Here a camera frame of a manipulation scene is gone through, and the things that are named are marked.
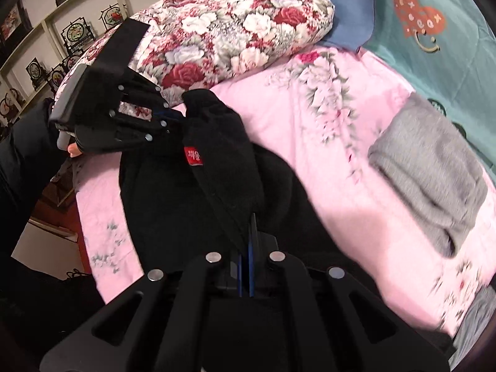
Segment folded grey garment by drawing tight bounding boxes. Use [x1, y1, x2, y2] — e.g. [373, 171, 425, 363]
[368, 93, 488, 258]

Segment pink floral bed sheet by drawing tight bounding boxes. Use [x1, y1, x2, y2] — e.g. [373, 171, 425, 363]
[73, 45, 496, 338]

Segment red floral quilt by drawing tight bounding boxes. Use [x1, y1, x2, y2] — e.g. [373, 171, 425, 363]
[55, 0, 335, 109]

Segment person's left hand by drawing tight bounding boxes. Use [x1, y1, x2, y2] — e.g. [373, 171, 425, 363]
[66, 143, 82, 158]

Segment teal heart print blanket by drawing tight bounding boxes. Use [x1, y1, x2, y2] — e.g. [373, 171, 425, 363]
[364, 0, 495, 175]

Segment white display shelf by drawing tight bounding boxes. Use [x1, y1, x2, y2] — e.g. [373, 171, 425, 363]
[1, 0, 158, 126]

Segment black pants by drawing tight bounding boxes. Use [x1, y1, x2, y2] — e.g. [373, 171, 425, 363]
[118, 90, 375, 289]

